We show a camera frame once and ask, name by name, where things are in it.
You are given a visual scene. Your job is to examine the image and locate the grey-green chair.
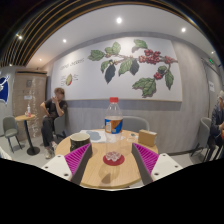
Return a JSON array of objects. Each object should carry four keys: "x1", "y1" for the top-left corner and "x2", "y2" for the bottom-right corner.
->
[{"x1": 2, "y1": 115, "x2": 24, "y2": 154}]

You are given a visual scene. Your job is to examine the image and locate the grey upholstered chair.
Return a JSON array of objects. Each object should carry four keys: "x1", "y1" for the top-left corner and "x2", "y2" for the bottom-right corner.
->
[
  {"x1": 190, "y1": 116, "x2": 213, "y2": 158},
  {"x1": 53, "y1": 114, "x2": 68, "y2": 141},
  {"x1": 121, "y1": 115, "x2": 150, "y2": 134}
]

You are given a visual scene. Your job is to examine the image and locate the white paper wall notice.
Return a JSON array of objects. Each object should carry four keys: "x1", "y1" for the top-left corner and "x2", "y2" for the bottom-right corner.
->
[{"x1": 208, "y1": 80, "x2": 216, "y2": 93}]

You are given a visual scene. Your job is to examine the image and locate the flat round red coaster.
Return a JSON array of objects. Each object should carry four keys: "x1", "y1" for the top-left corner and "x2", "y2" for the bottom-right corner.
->
[{"x1": 102, "y1": 152, "x2": 126, "y2": 167}]

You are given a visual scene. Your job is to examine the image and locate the brown cardboard box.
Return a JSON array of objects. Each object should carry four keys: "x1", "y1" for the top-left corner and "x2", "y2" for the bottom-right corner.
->
[{"x1": 137, "y1": 129, "x2": 158, "y2": 148}]

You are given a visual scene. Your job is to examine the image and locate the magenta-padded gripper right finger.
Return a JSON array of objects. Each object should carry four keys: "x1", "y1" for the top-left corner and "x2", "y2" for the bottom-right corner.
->
[{"x1": 130, "y1": 142, "x2": 184, "y2": 186}]

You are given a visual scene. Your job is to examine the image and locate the coffee plant wall mural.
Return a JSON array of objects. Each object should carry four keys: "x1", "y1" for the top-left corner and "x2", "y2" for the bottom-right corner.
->
[{"x1": 50, "y1": 35, "x2": 184, "y2": 103}]

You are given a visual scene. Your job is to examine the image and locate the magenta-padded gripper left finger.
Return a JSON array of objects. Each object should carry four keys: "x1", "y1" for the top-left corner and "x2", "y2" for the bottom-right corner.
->
[{"x1": 42, "y1": 142, "x2": 94, "y2": 186}]

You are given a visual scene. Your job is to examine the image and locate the clear red-capped drink bottle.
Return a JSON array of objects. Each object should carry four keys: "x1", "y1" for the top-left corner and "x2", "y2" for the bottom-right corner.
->
[{"x1": 103, "y1": 96, "x2": 124, "y2": 163}]

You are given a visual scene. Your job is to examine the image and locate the person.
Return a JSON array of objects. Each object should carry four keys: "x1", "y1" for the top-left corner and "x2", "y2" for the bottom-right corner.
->
[
  {"x1": 39, "y1": 87, "x2": 69, "y2": 160},
  {"x1": 209, "y1": 89, "x2": 224, "y2": 160}
]

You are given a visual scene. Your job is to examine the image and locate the small round wooden table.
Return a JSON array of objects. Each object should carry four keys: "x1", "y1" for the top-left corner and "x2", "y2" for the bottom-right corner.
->
[{"x1": 14, "y1": 114, "x2": 41, "y2": 157}]

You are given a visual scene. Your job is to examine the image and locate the round ceiling lights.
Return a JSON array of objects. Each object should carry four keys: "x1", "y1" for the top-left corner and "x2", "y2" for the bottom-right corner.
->
[{"x1": 16, "y1": 16, "x2": 188, "y2": 44}]

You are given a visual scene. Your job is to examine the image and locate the dark mug with white inside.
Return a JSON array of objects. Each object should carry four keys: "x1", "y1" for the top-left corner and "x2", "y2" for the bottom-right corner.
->
[{"x1": 69, "y1": 132, "x2": 92, "y2": 153}]

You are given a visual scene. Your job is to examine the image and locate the blue wall decoration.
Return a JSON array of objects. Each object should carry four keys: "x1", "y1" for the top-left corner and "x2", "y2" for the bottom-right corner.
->
[{"x1": 0, "y1": 74, "x2": 11, "y2": 105}]

